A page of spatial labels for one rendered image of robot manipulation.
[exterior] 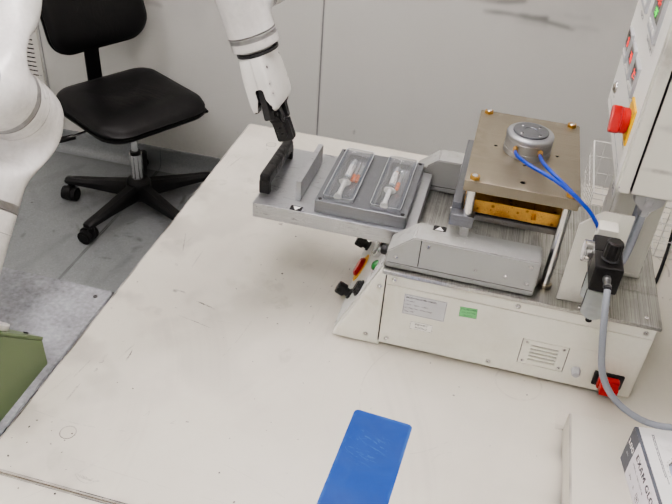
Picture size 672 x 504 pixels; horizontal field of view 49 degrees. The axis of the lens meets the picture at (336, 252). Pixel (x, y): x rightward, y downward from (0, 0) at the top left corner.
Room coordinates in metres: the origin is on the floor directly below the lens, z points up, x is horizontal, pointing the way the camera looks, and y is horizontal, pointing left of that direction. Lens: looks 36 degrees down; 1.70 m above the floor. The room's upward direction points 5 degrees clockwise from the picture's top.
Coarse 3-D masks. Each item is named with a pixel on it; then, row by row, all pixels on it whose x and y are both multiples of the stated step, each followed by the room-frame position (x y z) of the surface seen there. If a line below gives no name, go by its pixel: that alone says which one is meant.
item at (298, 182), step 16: (320, 144) 1.28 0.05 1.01; (288, 160) 1.28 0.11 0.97; (304, 160) 1.28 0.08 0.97; (320, 160) 1.26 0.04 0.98; (288, 176) 1.22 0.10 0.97; (304, 176) 1.16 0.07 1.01; (320, 176) 1.23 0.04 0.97; (272, 192) 1.16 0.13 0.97; (288, 192) 1.16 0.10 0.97; (304, 192) 1.16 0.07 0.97; (256, 208) 1.12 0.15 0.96; (272, 208) 1.11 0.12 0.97; (288, 208) 1.11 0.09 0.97; (304, 208) 1.11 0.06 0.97; (416, 208) 1.14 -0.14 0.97; (304, 224) 1.10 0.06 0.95; (320, 224) 1.09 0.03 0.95; (336, 224) 1.08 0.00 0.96; (352, 224) 1.08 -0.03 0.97; (368, 224) 1.08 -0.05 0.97; (384, 240) 1.07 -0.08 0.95
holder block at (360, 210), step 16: (336, 160) 1.25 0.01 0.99; (384, 160) 1.26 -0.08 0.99; (368, 176) 1.20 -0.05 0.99; (416, 176) 1.21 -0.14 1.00; (320, 192) 1.13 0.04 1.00; (368, 192) 1.14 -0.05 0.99; (416, 192) 1.18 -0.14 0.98; (320, 208) 1.10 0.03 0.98; (336, 208) 1.09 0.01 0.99; (352, 208) 1.09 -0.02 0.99; (368, 208) 1.09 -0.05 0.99; (384, 224) 1.08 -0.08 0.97; (400, 224) 1.07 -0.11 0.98
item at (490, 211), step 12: (480, 204) 1.04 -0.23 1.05; (492, 204) 1.04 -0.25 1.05; (504, 204) 1.04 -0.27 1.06; (516, 204) 1.04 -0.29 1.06; (528, 204) 1.04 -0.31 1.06; (480, 216) 1.04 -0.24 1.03; (492, 216) 1.04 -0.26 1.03; (504, 216) 1.03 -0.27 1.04; (516, 216) 1.03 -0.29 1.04; (528, 216) 1.03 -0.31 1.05; (540, 216) 1.02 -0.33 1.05; (552, 216) 1.02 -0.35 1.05; (528, 228) 1.02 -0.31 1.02; (540, 228) 1.02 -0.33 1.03; (552, 228) 1.02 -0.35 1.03
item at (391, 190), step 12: (396, 156) 1.27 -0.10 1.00; (396, 168) 1.22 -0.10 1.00; (408, 168) 1.22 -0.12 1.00; (384, 180) 1.17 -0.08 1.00; (396, 180) 1.18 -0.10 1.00; (408, 180) 1.18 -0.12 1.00; (384, 192) 1.13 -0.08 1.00; (396, 192) 1.13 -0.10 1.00; (384, 204) 1.09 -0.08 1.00; (396, 204) 1.09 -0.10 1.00
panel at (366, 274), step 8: (368, 240) 1.32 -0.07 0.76; (368, 248) 1.26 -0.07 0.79; (368, 256) 1.19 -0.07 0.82; (384, 256) 1.06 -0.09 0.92; (368, 264) 1.14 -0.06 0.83; (360, 272) 1.16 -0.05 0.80; (368, 272) 1.09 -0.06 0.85; (376, 272) 1.03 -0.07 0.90; (352, 280) 1.18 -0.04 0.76; (368, 280) 1.04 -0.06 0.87; (352, 288) 1.12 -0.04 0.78; (360, 288) 1.05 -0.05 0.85; (352, 296) 1.07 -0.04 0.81; (344, 304) 1.09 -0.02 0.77; (352, 304) 1.04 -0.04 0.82; (344, 312) 1.04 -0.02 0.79; (336, 320) 1.05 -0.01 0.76
